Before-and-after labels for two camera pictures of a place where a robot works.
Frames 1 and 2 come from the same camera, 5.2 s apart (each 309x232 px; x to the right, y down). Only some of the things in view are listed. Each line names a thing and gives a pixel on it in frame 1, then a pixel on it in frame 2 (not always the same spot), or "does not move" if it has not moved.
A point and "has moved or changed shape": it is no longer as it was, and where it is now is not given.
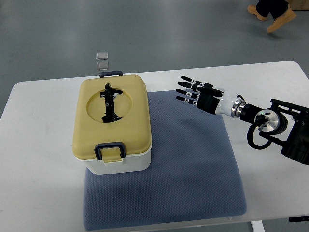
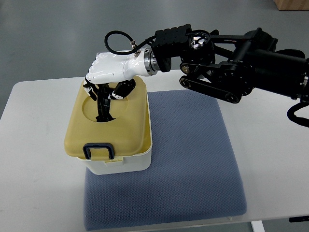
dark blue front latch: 117,144 to 87,146
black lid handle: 108,94 has moved or changed shape
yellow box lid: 111,109 has moved or changed shape
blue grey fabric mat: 193,173 does not move
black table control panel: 300,218 does not move
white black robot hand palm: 209,100 to 112,67
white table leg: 257,226 does not move
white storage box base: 142,162 does not move
